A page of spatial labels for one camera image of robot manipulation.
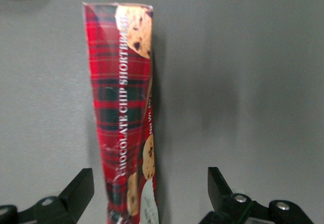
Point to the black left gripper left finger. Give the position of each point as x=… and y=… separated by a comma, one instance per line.
x=76, y=191

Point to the red tartan cookie box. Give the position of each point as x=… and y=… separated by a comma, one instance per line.
x=119, y=95

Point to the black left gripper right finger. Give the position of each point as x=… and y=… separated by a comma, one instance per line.
x=217, y=191

